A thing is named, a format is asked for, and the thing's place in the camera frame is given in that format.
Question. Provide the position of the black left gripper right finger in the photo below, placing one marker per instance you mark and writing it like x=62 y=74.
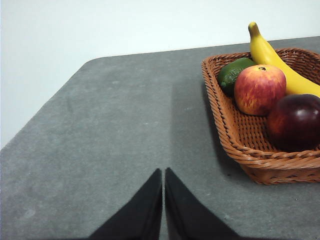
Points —
x=190 y=215

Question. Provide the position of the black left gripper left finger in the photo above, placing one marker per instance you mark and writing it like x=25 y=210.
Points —
x=140 y=215

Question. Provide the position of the dark red plum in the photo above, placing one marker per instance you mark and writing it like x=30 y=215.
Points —
x=297 y=122

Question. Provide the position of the brown wicker basket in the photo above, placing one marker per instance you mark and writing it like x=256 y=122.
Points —
x=250 y=140

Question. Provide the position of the red yellow apple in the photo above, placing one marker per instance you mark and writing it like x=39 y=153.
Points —
x=260 y=90

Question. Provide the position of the green avocado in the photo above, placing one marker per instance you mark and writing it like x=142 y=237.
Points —
x=231 y=75

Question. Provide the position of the yellow banana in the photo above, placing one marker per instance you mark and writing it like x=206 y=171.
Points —
x=265 y=52

